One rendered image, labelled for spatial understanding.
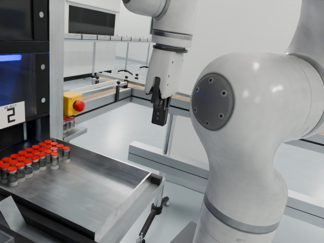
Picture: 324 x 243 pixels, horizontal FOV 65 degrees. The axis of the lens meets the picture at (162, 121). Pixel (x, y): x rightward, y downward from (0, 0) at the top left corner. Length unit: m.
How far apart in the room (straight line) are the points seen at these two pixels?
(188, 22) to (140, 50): 9.00
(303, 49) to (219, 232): 0.28
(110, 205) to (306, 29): 0.53
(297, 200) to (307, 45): 1.27
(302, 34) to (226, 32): 1.60
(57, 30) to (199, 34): 1.34
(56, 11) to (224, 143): 0.67
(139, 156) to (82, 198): 1.06
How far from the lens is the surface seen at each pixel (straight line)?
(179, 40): 0.52
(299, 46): 0.40
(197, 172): 1.59
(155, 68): 0.52
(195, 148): 2.19
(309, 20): 0.38
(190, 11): 0.53
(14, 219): 0.61
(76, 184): 0.72
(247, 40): 1.96
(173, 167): 1.62
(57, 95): 0.88
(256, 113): 0.27
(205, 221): 0.43
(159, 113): 0.57
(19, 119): 0.81
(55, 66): 0.86
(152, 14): 0.51
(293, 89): 0.31
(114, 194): 0.68
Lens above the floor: 1.29
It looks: 20 degrees down
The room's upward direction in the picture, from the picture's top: 9 degrees clockwise
